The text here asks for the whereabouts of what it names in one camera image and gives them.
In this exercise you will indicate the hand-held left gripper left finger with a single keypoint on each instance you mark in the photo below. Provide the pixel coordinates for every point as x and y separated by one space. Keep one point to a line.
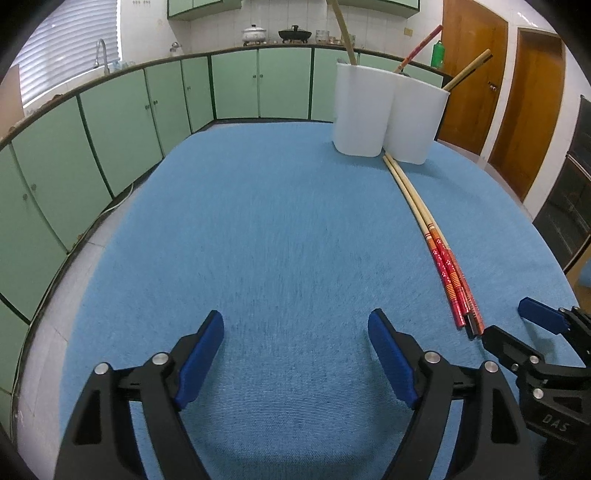
203 355

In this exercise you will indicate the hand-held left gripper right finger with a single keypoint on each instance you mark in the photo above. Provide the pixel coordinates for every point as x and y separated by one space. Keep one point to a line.
392 360

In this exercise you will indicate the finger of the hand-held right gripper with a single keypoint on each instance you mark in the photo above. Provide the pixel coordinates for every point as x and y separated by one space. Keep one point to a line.
508 346
540 314

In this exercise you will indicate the red patterned bamboo chopstick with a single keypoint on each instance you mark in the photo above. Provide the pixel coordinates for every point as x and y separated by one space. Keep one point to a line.
456 277
443 277

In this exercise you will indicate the white two-compartment utensil holder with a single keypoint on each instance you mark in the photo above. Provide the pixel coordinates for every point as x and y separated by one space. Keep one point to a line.
360 110

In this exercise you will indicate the black glass-front cabinet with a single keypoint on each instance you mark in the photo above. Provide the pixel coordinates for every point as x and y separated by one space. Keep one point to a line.
568 194

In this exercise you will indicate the blue table mat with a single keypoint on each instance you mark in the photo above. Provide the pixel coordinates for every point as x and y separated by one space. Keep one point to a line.
277 230

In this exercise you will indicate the plain wooden door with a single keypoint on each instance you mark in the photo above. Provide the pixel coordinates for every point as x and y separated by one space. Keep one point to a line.
526 115

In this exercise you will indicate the green bottle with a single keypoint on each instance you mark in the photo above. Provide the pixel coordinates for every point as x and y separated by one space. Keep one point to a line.
437 55

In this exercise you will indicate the metal kettle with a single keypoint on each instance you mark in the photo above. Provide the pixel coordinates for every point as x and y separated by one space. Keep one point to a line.
175 48

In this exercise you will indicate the metal kitchen faucet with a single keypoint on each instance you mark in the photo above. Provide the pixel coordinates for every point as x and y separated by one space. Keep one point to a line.
105 60

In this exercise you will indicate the brown cardboard board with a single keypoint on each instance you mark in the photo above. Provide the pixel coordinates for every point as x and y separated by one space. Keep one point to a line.
13 101

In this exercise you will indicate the white cooking pot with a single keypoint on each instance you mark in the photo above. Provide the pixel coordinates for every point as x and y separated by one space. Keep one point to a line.
255 34

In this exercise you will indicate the row of glass jars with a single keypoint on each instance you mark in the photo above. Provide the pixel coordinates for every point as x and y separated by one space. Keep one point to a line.
328 37

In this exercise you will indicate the black wok with lid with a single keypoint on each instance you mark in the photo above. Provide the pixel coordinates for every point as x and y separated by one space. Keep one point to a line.
294 34

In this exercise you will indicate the white window blind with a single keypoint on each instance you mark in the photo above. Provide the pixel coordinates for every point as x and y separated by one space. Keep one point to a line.
69 46

